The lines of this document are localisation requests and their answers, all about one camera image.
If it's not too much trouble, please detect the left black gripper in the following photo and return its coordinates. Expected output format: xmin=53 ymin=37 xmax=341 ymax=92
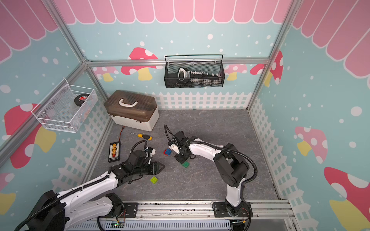
xmin=133 ymin=161 xmax=165 ymax=176

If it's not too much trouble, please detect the lime green lego brick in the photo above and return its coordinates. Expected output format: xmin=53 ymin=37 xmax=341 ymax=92
xmin=150 ymin=176 xmax=158 ymax=184

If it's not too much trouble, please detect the dark green long lego brick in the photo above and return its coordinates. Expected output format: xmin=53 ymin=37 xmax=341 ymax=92
xmin=182 ymin=161 xmax=190 ymax=168

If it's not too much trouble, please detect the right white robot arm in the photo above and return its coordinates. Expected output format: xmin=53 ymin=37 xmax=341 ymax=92
xmin=166 ymin=131 xmax=258 ymax=217

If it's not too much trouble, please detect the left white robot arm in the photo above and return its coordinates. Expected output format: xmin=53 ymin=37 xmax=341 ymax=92
xmin=15 ymin=150 xmax=165 ymax=231

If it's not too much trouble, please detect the brown lid storage box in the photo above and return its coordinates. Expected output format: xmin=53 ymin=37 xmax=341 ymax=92
xmin=104 ymin=90 xmax=159 ymax=131

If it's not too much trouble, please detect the screwdriver bit set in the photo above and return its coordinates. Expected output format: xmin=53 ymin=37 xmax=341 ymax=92
xmin=176 ymin=68 xmax=220 ymax=87

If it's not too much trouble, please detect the green circuit board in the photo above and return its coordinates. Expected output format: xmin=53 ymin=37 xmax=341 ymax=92
xmin=110 ymin=221 xmax=125 ymax=229

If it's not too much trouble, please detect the black tape roll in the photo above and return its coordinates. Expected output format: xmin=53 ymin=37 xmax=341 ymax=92
xmin=74 ymin=93 xmax=89 ymax=107

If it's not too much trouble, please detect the yellow handle screwdriver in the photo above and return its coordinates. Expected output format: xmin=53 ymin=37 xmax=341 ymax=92
xmin=130 ymin=132 xmax=153 ymax=141

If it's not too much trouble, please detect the black wire wall basket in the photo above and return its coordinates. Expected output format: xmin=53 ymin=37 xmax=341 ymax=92
xmin=164 ymin=54 xmax=225 ymax=88

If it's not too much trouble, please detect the white wire wall basket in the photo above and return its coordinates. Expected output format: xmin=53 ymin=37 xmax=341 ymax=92
xmin=31 ymin=79 xmax=98 ymax=133

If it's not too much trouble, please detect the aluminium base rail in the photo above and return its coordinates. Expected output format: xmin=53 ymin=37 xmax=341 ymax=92
xmin=71 ymin=200 xmax=300 ymax=231

